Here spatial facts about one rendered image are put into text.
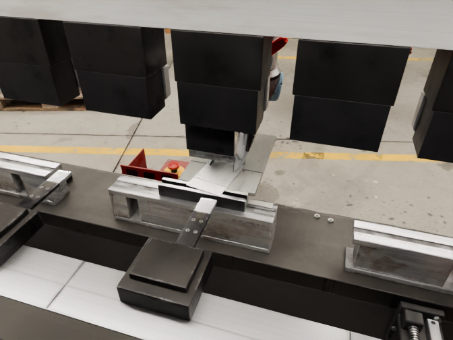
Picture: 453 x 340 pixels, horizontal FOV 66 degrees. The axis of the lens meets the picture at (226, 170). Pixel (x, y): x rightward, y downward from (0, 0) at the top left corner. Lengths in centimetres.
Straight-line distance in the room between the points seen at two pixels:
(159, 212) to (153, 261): 26
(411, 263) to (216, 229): 40
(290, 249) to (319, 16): 50
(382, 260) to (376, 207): 167
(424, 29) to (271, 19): 20
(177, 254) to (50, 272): 23
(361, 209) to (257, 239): 166
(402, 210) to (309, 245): 169
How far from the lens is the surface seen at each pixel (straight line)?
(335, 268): 81
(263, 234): 77
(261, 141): 94
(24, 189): 109
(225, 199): 75
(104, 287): 64
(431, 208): 259
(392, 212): 244
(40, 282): 69
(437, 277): 82
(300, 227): 88
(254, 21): 55
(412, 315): 80
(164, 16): 60
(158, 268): 58
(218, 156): 71
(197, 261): 58
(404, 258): 78
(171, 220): 83
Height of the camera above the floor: 147
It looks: 35 degrees down
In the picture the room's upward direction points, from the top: straight up
